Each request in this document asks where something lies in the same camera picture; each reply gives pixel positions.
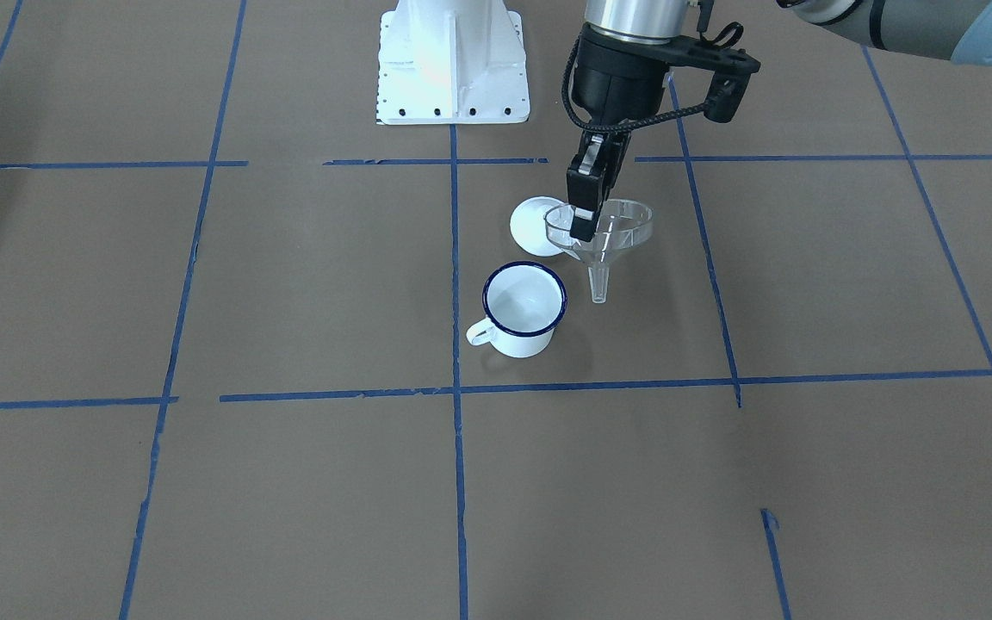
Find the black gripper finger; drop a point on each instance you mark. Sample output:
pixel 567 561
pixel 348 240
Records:
pixel 585 186
pixel 615 146

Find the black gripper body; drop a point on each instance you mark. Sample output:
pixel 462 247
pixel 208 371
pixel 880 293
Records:
pixel 615 84

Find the clear plastic funnel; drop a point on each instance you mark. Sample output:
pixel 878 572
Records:
pixel 622 226

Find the white enamel mug lid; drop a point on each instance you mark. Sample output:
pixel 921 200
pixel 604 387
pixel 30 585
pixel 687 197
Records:
pixel 528 226

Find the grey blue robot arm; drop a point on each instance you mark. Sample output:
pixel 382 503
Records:
pixel 957 31

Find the white enamel mug blue rim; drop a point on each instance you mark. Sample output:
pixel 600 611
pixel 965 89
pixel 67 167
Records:
pixel 523 302

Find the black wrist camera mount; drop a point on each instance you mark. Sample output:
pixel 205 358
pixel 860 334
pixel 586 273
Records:
pixel 731 70

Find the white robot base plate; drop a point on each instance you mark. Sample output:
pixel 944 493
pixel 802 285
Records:
pixel 443 62

